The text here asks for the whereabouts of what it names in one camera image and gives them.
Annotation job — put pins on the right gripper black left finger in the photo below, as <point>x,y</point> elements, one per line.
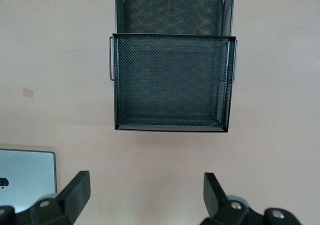
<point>72,197</point>

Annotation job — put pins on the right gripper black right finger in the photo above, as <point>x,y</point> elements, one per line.
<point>217,205</point>

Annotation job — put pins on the silver laptop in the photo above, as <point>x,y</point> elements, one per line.
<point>25,170</point>

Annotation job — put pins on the brown tape patch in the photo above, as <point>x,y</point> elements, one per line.
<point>28,92</point>

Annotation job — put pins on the black mesh two-tier tray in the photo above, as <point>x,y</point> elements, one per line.
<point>175,85</point>

